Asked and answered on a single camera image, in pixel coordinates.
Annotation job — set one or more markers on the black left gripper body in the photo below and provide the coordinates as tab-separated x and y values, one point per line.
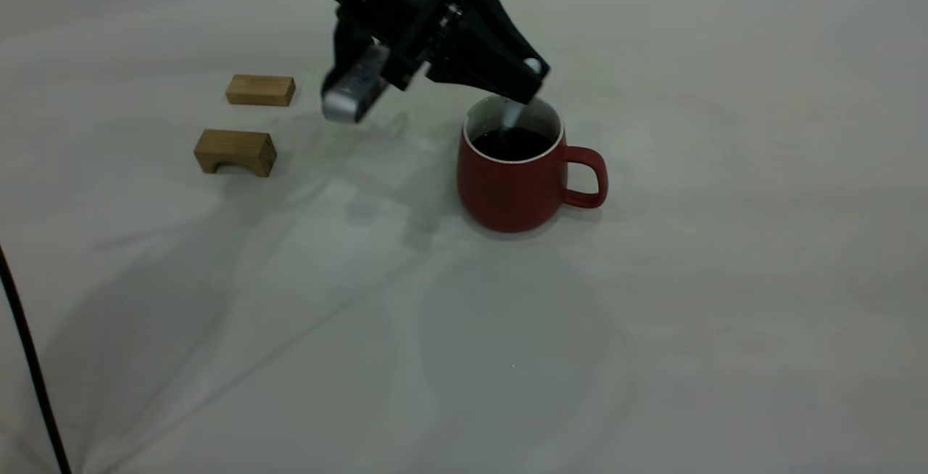
449	14

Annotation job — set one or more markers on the red ceramic mug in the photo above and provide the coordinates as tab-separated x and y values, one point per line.
507	195

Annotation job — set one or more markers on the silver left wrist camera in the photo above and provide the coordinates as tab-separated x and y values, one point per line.
354	90

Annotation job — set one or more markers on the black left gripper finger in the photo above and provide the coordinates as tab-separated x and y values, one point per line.
486	72
500	32

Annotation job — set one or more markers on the flat wooden block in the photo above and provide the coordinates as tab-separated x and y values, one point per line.
259	90

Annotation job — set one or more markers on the arched wooden block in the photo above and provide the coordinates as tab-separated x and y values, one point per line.
235	148

